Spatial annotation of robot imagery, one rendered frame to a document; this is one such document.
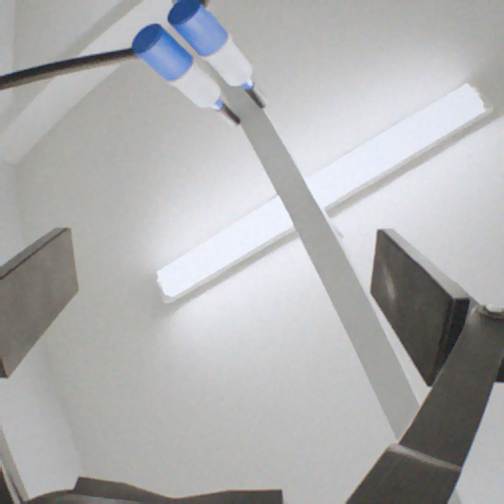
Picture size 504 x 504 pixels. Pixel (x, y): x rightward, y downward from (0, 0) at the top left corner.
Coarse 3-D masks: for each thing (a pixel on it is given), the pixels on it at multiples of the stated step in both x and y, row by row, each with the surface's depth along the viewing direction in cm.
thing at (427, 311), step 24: (384, 240) 16; (384, 264) 16; (408, 264) 13; (432, 264) 13; (384, 288) 16; (408, 288) 13; (432, 288) 11; (456, 288) 11; (384, 312) 16; (408, 312) 13; (432, 312) 11; (456, 312) 10; (408, 336) 13; (432, 336) 11; (456, 336) 11; (432, 360) 11; (432, 384) 11
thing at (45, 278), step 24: (48, 240) 15; (72, 240) 17; (24, 264) 12; (48, 264) 14; (72, 264) 17; (0, 288) 11; (24, 288) 12; (48, 288) 14; (72, 288) 17; (0, 312) 11; (24, 312) 12; (48, 312) 14; (0, 336) 11; (24, 336) 12; (0, 360) 11
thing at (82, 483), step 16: (80, 480) 5; (96, 480) 5; (48, 496) 5; (64, 496) 5; (80, 496) 5; (96, 496) 5; (112, 496) 5; (128, 496) 5; (144, 496) 5; (160, 496) 5; (192, 496) 5; (208, 496) 5; (224, 496) 5; (240, 496) 5; (256, 496) 5; (272, 496) 5
